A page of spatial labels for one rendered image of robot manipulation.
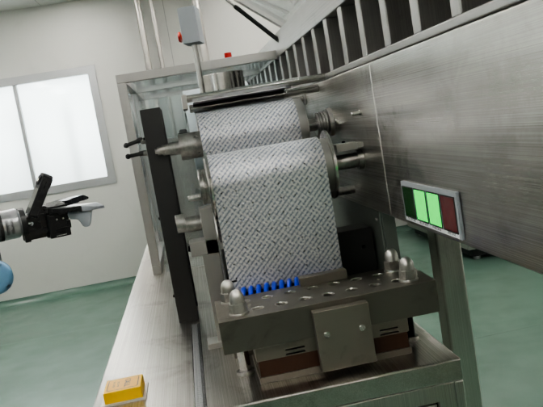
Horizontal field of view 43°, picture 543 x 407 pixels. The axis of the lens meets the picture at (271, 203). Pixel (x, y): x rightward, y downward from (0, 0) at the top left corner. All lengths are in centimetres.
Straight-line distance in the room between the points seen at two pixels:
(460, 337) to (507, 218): 85
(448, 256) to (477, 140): 76
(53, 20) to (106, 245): 223
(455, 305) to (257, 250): 52
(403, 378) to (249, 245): 41
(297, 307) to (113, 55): 592
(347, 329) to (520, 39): 64
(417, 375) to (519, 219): 49
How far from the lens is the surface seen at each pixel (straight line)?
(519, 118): 82
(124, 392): 134
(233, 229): 140
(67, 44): 708
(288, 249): 141
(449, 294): 167
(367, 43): 137
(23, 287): 727
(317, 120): 170
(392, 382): 125
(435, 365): 127
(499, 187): 89
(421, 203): 115
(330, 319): 123
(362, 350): 126
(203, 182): 141
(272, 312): 123
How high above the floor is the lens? 136
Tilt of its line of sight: 7 degrees down
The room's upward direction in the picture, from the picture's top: 10 degrees counter-clockwise
